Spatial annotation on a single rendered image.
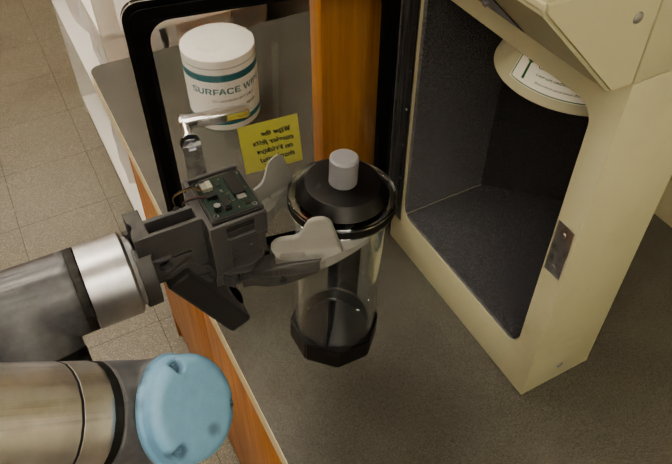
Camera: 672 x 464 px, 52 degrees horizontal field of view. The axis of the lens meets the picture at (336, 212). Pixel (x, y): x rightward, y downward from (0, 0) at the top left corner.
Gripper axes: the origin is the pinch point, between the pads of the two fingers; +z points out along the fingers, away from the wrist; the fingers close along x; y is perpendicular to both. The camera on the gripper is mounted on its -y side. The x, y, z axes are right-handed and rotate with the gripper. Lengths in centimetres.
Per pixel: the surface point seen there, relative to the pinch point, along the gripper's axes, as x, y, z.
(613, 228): -13.9, -1.4, 24.3
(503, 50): 4.3, 9.8, 22.2
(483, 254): 2.9, -22.0, 24.6
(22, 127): 213, -123, -29
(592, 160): -12.6, 8.6, 19.1
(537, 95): -2.8, 8.8, 21.1
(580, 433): -21.3, -29.7, 22.5
